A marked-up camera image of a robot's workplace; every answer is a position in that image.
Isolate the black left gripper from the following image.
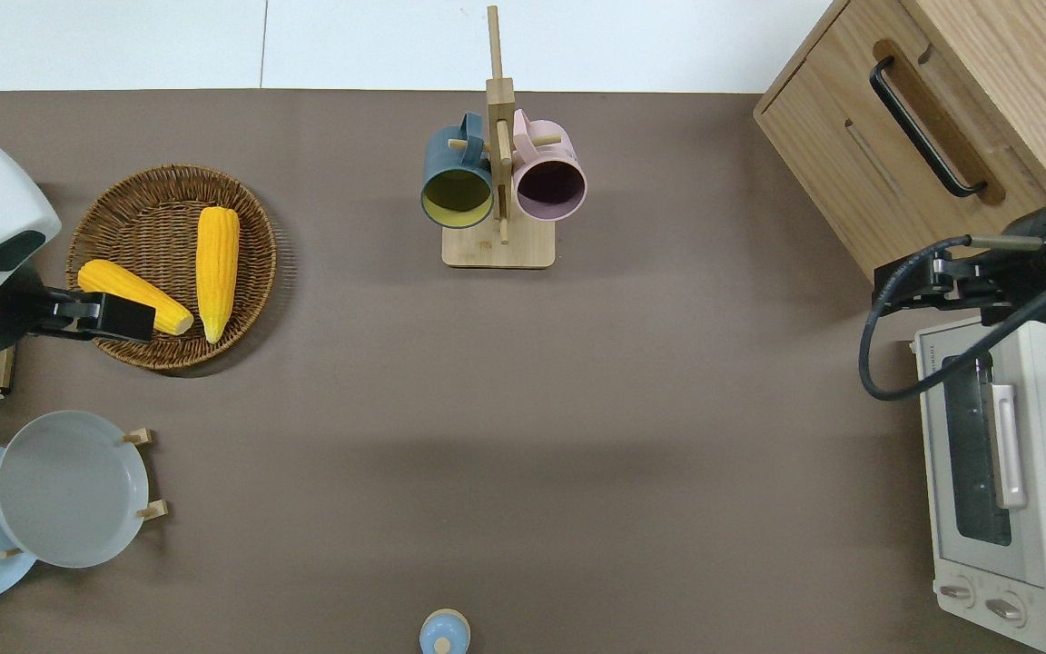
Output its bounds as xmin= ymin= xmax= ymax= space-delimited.
xmin=28 ymin=285 xmax=157 ymax=345

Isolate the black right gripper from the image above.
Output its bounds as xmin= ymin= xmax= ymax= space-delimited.
xmin=872 ymin=241 xmax=1046 ymax=326

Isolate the pink mug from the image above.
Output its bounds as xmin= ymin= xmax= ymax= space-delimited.
xmin=512 ymin=109 xmax=588 ymax=223

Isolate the yellow corn cob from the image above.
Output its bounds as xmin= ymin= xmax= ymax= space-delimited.
xmin=195 ymin=206 xmax=242 ymax=345
xmin=78 ymin=260 xmax=195 ymax=337

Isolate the round wicker basket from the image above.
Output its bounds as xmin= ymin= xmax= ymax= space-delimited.
xmin=66 ymin=164 xmax=278 ymax=372

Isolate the grey plate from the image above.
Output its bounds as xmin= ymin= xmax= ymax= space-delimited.
xmin=0 ymin=411 xmax=151 ymax=570

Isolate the wooden plate rack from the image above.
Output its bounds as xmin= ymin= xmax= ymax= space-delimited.
xmin=0 ymin=427 xmax=169 ymax=560

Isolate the wooden drawer cabinet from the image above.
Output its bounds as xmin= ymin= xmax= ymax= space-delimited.
xmin=753 ymin=0 xmax=1046 ymax=284

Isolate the brown table mat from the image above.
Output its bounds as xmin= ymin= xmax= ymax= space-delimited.
xmin=0 ymin=89 xmax=1037 ymax=654

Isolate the dark blue mug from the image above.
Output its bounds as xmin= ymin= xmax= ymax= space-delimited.
xmin=420 ymin=113 xmax=495 ymax=230

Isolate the wooden mug tree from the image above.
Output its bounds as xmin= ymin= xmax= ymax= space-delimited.
xmin=442 ymin=5 xmax=564 ymax=270

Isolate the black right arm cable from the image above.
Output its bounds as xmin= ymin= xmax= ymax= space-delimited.
xmin=858 ymin=234 xmax=1046 ymax=403

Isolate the toaster oven door handle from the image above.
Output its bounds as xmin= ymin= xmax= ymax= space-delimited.
xmin=990 ymin=382 xmax=1029 ymax=510

